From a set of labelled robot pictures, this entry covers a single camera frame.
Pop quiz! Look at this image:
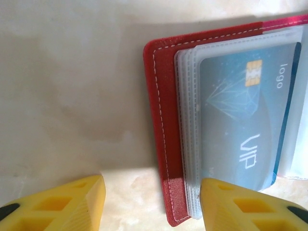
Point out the blue VIP credit card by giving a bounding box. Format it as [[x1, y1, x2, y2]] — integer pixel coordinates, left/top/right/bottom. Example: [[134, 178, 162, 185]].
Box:
[[198, 41, 303, 193]]

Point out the red card holder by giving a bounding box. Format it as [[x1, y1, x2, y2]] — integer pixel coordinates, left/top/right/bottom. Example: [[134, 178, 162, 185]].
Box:
[[142, 13, 308, 228]]

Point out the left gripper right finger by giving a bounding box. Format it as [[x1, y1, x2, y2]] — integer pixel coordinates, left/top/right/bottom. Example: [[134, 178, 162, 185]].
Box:
[[199, 177, 308, 231]]

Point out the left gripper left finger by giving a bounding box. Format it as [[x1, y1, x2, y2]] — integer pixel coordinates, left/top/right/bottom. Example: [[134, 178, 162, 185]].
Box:
[[0, 175, 107, 231]]

